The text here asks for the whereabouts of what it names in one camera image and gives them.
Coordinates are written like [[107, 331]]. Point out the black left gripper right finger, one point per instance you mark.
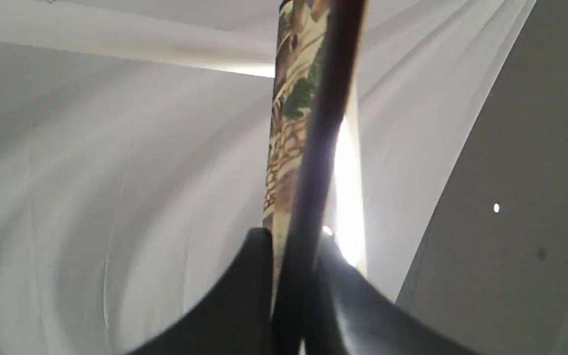
[[349, 316]]

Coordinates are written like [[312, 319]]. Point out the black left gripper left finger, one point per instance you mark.
[[234, 316]]

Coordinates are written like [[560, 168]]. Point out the maroon and cream folding fan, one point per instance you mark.
[[317, 50]]

